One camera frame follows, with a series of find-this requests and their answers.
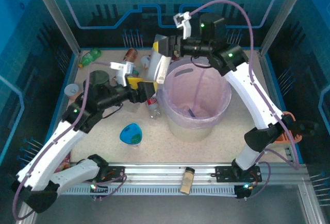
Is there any clear bottle tan cap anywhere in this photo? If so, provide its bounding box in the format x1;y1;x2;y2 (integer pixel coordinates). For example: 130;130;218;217
145;95;162;119

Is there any white plastic bottle red cap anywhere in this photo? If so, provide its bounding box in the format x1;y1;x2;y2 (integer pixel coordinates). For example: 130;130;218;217
140;55;153;71

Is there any green plastic bottle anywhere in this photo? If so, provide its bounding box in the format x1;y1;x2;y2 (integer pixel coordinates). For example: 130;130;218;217
78;48;102;68

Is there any pink plastic bin liner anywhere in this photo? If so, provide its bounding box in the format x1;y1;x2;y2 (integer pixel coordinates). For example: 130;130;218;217
157;58;233;128

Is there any translucent white waste bin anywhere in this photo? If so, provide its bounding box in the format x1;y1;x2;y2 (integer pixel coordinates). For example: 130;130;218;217
161;58;233;143

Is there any peach cup grey lid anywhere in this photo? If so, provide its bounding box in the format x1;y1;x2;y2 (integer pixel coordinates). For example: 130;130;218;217
63;83;84;100

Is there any blue triangular lidded container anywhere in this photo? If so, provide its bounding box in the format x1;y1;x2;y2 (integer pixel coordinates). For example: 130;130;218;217
119;123;143;147

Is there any purple red candy bag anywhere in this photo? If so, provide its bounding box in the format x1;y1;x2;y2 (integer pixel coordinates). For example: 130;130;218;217
58;153;73;173

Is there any tan spice jar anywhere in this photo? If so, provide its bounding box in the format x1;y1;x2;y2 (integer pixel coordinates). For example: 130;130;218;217
179;166;196;195

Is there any orange plastic object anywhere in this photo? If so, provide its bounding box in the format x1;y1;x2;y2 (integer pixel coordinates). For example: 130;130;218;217
273;110;303;144

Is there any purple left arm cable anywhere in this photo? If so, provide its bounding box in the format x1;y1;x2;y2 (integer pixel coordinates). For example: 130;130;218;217
11;61;128;221

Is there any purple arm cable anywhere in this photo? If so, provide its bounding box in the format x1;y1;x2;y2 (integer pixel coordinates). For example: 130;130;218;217
11;61;128;221
189;0;301;196

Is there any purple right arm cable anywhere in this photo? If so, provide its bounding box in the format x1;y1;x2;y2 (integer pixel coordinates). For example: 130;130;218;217
189;0;301;196

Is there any aluminium frame post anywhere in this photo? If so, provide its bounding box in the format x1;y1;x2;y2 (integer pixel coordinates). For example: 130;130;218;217
28;0;81;56
259;0;310;56

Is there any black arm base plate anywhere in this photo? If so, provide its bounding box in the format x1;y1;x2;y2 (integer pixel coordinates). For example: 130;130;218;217
215;166;261;183
107;165;126;182

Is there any aluminium extrusion rail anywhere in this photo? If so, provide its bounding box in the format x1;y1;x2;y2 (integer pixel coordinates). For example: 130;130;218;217
71;161;310;186

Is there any slotted grey cable duct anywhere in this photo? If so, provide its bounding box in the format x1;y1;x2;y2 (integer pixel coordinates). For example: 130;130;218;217
60;184;238;197

